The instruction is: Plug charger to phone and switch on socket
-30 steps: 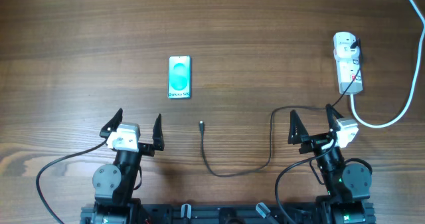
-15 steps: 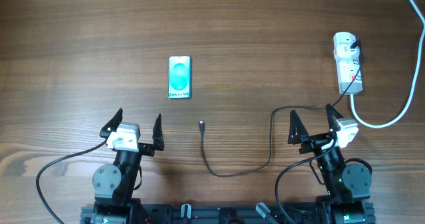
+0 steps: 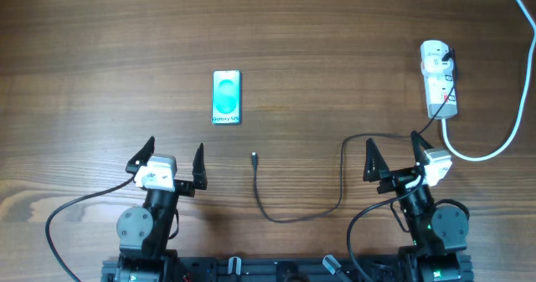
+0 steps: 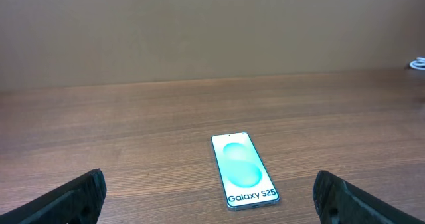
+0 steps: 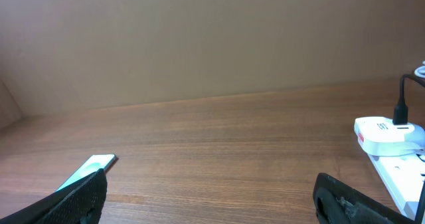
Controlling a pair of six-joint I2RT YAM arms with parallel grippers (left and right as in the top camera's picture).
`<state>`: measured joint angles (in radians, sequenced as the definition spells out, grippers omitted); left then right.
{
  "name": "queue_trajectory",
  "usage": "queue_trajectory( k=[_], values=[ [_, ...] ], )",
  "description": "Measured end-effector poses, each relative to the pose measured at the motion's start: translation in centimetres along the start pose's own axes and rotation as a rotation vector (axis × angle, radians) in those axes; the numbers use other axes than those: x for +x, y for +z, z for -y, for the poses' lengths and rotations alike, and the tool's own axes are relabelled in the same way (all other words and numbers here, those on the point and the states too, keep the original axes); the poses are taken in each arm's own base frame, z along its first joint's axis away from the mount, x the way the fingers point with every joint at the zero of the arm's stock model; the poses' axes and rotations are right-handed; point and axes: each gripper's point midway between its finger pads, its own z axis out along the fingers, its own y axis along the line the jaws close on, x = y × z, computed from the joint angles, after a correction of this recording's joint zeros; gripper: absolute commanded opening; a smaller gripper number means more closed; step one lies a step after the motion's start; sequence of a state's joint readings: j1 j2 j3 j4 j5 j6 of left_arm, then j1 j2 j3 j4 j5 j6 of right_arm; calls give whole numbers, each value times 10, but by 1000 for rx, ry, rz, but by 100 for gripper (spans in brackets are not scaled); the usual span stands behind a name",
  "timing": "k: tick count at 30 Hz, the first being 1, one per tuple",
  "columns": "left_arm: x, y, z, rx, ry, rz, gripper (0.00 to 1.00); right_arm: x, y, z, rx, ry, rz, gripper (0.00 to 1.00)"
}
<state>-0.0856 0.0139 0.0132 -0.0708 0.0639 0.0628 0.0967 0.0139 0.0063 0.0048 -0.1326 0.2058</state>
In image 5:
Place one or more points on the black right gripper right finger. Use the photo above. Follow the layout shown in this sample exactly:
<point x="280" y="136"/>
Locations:
<point x="337" y="203"/>

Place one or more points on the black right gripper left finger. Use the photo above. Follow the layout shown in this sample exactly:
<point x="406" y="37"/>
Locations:
<point x="80" y="202"/>

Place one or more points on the Samsung Galaxy smartphone teal screen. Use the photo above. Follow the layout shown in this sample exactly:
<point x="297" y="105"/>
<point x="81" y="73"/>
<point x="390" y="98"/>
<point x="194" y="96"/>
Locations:
<point x="91" y="165"/>

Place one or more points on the white USB charger adapter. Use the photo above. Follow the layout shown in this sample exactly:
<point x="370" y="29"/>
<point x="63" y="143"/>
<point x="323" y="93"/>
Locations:
<point x="378" y="136"/>

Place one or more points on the white power strip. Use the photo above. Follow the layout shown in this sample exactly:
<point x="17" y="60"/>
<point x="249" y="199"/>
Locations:
<point x="403" y="176"/>

